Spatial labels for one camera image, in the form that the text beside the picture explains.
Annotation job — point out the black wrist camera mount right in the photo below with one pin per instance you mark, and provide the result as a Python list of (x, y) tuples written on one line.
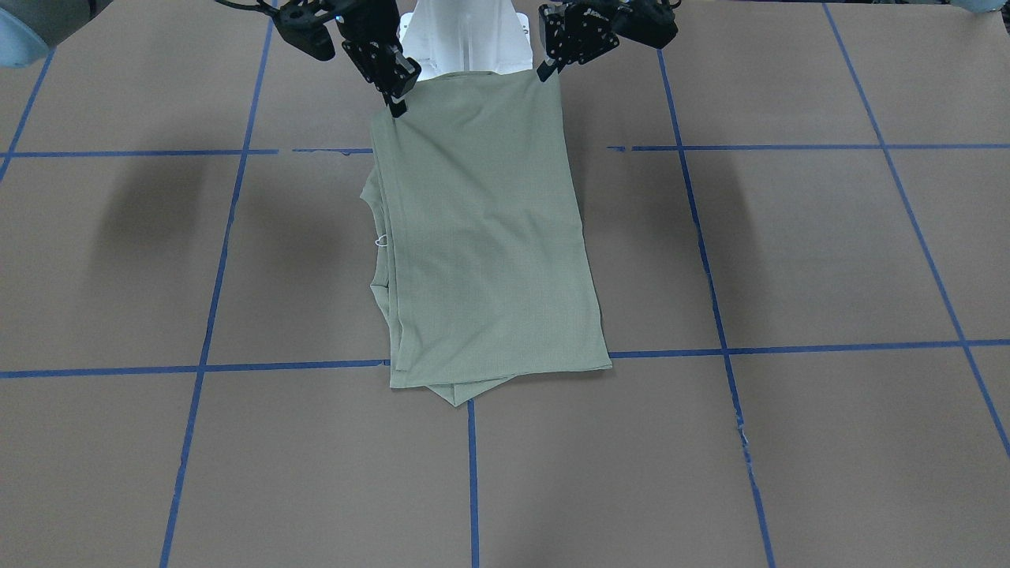
[(303, 25)]

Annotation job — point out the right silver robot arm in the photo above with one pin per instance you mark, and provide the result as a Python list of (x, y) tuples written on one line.
[(30, 30)]

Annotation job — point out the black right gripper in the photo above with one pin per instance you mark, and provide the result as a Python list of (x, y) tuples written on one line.
[(369, 24)]

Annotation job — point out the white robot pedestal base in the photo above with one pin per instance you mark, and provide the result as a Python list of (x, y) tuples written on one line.
[(452, 37)]

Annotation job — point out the olive green long-sleeve shirt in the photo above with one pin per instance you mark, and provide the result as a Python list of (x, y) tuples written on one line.
[(481, 270)]

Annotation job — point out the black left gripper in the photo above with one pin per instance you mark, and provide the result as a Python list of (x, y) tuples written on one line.
[(585, 31)]

